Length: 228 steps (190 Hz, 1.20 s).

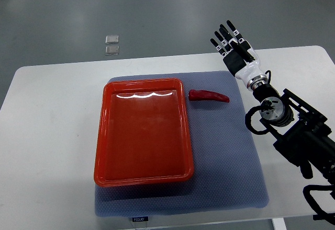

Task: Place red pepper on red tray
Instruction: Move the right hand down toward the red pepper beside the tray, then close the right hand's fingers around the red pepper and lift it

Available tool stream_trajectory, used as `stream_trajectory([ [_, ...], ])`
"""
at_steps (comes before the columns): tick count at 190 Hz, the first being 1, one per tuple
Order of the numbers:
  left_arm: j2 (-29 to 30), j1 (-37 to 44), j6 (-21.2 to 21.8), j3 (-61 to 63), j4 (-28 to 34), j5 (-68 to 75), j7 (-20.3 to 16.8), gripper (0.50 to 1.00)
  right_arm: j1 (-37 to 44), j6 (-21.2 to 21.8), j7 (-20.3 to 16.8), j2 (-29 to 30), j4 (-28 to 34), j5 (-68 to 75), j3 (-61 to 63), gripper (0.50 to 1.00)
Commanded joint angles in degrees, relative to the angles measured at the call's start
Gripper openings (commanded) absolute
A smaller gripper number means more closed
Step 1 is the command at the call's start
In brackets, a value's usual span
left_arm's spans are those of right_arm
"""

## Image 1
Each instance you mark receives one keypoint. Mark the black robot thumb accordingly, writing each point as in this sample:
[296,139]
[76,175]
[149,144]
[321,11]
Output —
[242,49]

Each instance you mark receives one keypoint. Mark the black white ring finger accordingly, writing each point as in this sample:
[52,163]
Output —
[223,41]

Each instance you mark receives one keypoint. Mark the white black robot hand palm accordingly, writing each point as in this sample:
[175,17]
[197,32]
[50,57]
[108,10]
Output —
[249,72]

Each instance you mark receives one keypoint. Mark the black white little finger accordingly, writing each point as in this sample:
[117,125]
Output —
[220,50]

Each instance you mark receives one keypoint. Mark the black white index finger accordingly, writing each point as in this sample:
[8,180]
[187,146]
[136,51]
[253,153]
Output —
[236,33]

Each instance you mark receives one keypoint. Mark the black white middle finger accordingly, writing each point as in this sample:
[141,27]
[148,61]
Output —
[229,37]

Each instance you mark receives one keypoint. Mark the red pepper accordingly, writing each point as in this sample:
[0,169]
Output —
[205,95]

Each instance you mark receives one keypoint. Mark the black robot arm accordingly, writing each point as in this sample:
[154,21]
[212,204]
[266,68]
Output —
[302,137]

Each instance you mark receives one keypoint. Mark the red plastic tray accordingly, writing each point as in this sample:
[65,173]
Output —
[143,135]

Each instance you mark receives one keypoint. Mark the blue-grey textured mat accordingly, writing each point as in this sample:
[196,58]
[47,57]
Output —
[228,173]

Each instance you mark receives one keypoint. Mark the upper silver floor plate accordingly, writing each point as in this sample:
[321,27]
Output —
[112,39]

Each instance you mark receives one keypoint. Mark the white table leg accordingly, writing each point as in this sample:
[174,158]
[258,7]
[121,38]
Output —
[279,224]

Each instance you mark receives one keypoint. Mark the black table label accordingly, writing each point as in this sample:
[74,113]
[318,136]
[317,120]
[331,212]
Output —
[140,219]

